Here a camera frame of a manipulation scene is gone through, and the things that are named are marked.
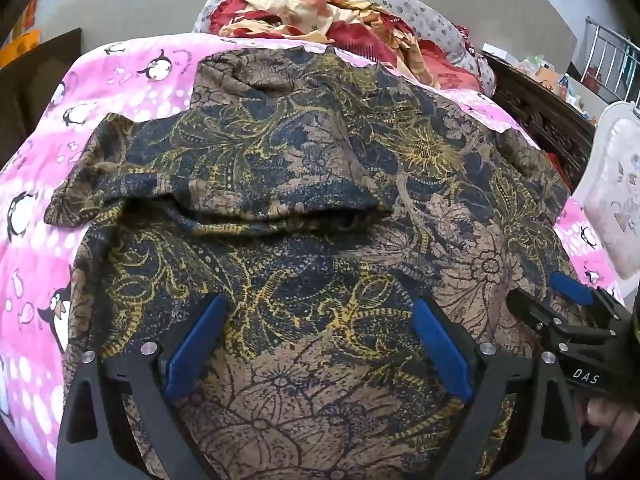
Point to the orange plastic basket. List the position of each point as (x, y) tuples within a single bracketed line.
[(19, 46)]

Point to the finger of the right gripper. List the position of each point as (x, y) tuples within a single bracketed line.
[(575, 291), (528, 310)]

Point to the dark floral patterned garment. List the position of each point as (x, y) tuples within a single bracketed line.
[(320, 199)]

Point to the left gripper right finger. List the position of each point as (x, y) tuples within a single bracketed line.
[(542, 437)]

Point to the red and beige blanket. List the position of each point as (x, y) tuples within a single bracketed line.
[(363, 27)]

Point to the person's right hand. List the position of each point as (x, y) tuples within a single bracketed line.
[(617, 419)]

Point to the clutter on headboard shelf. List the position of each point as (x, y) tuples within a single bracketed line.
[(574, 93)]

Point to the pink penguin bed sheet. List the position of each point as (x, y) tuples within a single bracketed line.
[(40, 209)]

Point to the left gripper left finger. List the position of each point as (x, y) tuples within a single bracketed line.
[(96, 440)]

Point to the dark carved wooden headboard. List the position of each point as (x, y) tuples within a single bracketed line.
[(554, 125)]

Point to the metal stair railing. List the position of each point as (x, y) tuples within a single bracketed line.
[(611, 68)]

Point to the grey floral pillow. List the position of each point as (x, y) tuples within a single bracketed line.
[(427, 22)]

